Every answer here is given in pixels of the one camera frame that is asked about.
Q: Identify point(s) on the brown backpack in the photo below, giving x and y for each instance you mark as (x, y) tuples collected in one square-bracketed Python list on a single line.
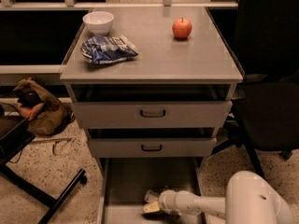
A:
[(47, 118)]

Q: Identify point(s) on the red apple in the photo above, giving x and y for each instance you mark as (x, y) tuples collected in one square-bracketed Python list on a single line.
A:
[(181, 28)]

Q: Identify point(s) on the blue chip bag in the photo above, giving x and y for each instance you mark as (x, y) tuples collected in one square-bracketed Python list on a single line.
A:
[(105, 50)]

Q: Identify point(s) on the bottom grey drawer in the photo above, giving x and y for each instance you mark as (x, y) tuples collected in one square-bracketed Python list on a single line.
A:
[(126, 182)]

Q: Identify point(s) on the black office chair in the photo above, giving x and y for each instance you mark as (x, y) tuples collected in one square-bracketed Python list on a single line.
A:
[(265, 111)]

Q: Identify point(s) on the grey drawer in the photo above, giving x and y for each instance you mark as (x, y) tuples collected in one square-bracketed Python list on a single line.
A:
[(160, 142), (126, 182), (108, 107)]

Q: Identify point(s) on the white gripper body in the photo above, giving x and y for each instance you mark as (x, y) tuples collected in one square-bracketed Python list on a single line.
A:
[(169, 200)]

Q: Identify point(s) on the grey drawer cabinet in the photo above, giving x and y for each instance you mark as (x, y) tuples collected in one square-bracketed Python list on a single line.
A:
[(201, 63)]

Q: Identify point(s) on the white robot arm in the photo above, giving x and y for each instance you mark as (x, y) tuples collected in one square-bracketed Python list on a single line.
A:
[(249, 199)]

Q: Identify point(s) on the top grey drawer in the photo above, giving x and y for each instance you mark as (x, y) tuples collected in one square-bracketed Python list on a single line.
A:
[(108, 107)]

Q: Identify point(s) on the clear plastic bottle blue label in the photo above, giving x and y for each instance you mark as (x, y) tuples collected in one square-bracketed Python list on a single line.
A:
[(152, 196)]

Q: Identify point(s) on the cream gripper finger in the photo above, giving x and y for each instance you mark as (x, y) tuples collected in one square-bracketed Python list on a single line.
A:
[(152, 207)]

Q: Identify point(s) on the black rolling stand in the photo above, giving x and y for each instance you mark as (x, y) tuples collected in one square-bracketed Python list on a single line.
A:
[(14, 138)]

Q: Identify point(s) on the middle grey drawer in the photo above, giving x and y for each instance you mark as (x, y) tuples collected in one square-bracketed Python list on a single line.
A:
[(160, 142)]

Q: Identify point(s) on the white ceramic bowl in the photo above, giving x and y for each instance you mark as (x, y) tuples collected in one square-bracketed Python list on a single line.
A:
[(98, 22)]

